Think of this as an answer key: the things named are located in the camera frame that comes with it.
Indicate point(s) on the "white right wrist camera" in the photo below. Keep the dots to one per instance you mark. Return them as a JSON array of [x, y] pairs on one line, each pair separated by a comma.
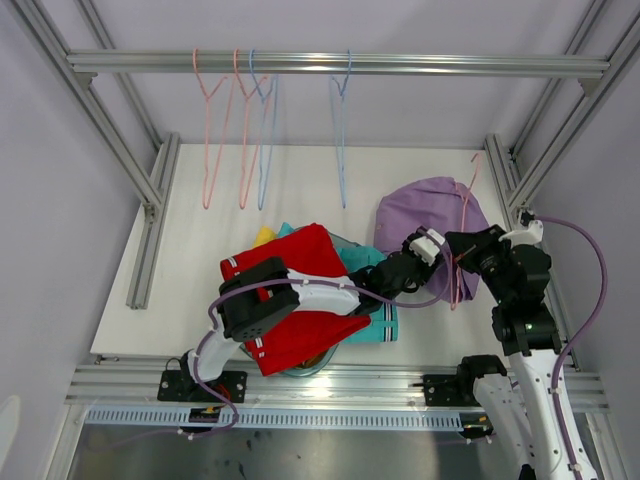
[[530, 230]]

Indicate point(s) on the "blue hanger with teal trousers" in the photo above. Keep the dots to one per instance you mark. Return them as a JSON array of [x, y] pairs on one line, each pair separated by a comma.
[[269, 97]]

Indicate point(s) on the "white slotted cable duct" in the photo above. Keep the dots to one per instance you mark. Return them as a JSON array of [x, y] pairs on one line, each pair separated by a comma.
[[277, 418]]

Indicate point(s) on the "blue hanger with red trousers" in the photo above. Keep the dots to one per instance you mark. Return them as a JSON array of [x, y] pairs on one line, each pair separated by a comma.
[[337, 98]]

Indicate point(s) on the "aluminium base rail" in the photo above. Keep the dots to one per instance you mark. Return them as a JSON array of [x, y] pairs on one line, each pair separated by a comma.
[[130, 380]]

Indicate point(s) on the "aluminium frame left posts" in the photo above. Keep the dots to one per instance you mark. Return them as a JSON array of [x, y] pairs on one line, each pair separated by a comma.
[[153, 190]]

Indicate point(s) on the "brown trousers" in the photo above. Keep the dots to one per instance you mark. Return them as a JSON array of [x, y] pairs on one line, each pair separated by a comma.
[[318, 361]]

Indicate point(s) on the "purple trousers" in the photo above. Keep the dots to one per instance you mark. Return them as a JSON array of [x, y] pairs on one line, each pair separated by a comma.
[[432, 203]]

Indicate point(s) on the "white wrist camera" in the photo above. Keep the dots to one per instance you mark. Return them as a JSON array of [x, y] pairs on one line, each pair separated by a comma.
[[530, 230], [427, 244]]

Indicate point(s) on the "pink hanger with purple trousers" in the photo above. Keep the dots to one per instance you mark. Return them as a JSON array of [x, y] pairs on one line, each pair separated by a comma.
[[456, 278]]

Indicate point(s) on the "teal trousers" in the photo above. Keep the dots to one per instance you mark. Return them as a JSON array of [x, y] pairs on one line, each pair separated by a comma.
[[380, 330]]

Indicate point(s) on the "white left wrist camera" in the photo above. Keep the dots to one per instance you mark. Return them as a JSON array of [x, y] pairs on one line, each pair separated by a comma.
[[427, 244]]

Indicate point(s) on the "aluminium frame posts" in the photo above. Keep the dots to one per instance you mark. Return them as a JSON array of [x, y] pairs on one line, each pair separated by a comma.
[[577, 142], [153, 190]]

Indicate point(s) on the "red trousers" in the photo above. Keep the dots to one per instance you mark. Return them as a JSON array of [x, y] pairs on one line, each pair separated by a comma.
[[308, 250]]

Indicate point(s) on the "aluminium hanging rail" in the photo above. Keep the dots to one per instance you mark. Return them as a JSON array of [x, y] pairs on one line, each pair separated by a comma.
[[341, 63]]

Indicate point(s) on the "yellow trousers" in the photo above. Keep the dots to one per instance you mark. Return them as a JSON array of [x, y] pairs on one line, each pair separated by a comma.
[[264, 236]]

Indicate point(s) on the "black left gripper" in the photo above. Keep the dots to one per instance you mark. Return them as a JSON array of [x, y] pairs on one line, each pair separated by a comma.
[[426, 271]]

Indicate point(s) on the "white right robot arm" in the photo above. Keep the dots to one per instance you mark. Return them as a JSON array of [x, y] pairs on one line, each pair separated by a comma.
[[523, 393]]

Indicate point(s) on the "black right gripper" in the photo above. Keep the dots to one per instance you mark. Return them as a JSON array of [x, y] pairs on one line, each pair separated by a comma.
[[469, 245]]

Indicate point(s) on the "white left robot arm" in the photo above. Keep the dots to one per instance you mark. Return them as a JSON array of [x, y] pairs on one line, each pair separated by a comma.
[[256, 301]]

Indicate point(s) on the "aluminium frame right posts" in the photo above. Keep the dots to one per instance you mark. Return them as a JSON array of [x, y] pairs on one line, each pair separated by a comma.
[[577, 142]]

